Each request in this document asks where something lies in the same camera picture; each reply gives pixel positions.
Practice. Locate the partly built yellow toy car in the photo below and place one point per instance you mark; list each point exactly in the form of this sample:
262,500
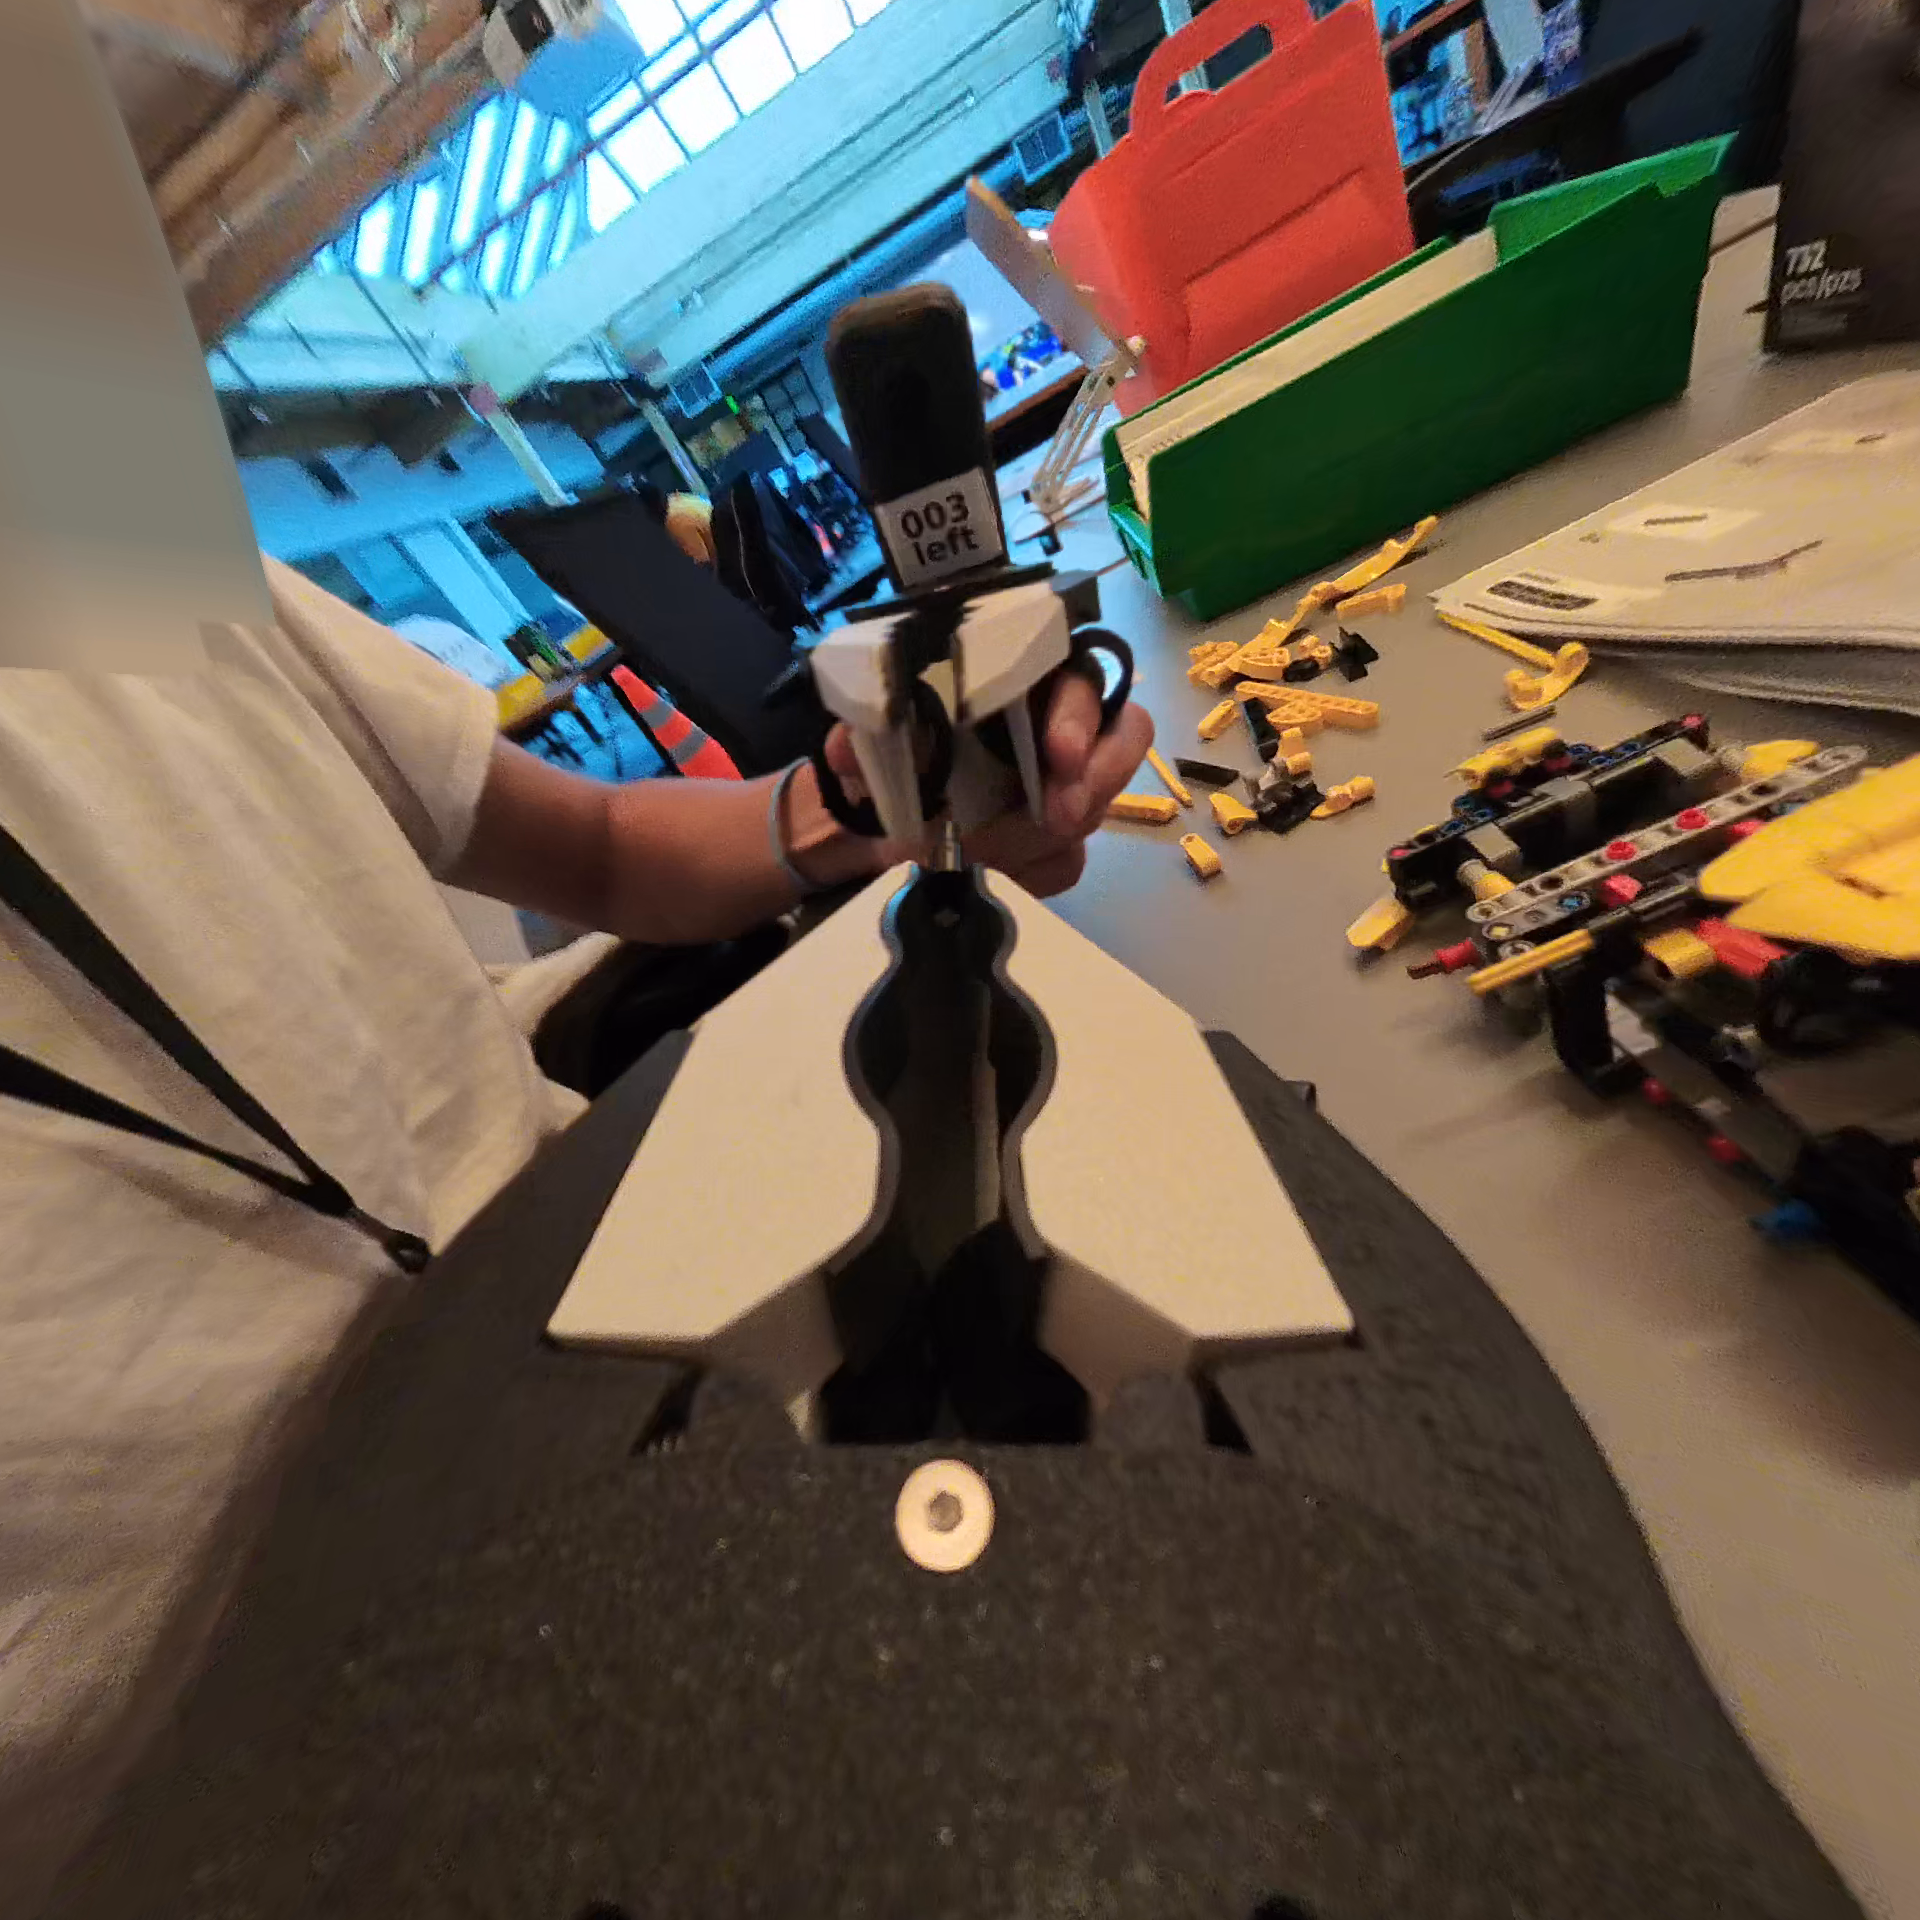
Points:
1650,932

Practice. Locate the document holder stand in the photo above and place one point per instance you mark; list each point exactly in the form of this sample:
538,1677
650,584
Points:
1037,269

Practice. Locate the toy car box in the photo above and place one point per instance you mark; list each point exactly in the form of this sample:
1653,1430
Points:
1844,151

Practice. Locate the open instruction booklet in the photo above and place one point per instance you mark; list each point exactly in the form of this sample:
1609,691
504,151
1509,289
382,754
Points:
1726,569

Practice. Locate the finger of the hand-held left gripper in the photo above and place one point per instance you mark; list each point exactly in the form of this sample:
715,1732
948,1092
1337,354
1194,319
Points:
863,674
1012,655

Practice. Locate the red storage bin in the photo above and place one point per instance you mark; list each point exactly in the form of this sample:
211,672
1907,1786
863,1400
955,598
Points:
1245,194

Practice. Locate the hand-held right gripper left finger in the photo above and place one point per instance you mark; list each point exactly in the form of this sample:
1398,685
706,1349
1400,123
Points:
720,1186

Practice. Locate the white t-shirt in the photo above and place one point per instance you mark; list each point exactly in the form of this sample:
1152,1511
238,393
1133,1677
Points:
226,975

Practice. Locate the orange traffic cone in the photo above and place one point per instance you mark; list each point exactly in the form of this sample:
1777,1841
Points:
674,729

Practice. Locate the grey desk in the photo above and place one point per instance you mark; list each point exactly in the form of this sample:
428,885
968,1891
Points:
1425,1125

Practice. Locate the pile of loose building pieces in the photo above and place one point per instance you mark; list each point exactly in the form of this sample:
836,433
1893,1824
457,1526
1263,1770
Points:
1290,695

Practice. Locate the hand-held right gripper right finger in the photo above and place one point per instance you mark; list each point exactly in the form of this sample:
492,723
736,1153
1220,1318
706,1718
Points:
1171,1201

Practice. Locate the yellow piece with long rod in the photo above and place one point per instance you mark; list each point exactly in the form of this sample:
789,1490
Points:
1551,685

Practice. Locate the yellow storage bin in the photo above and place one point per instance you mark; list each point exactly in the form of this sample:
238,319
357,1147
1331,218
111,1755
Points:
555,674

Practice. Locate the green storage bin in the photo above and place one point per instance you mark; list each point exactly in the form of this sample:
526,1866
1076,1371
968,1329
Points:
1425,434

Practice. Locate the person's left hand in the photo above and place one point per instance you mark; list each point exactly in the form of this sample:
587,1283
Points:
1096,781

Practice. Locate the person's left forearm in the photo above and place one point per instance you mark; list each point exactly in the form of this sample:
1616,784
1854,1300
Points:
630,840

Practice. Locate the blue wristband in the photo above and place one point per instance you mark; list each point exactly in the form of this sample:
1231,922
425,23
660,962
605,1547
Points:
789,824

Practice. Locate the dark grey axle pin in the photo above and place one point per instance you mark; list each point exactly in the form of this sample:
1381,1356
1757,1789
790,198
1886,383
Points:
1518,723

